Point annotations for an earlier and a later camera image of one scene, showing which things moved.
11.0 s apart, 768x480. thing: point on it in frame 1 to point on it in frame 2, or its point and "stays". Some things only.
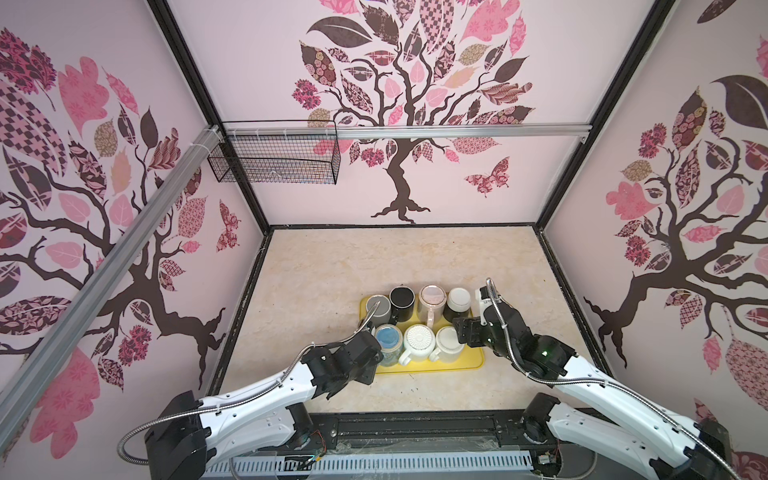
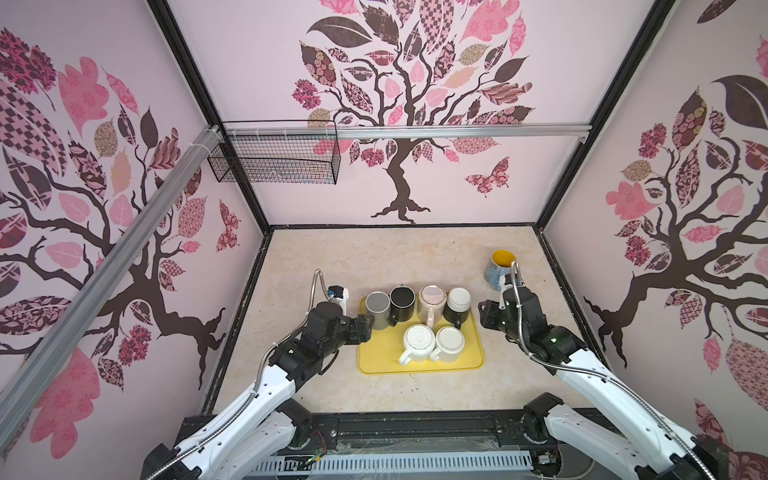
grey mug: x=383 y=312 stays
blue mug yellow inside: x=391 y=340 to x=499 y=264
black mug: x=402 y=302 stays
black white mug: x=457 y=305 stays
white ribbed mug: x=419 y=344 stays
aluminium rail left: x=63 y=343 stays
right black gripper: x=472 y=324 to x=487 y=312
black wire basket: x=276 y=160 stays
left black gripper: x=369 y=374 to x=359 y=331
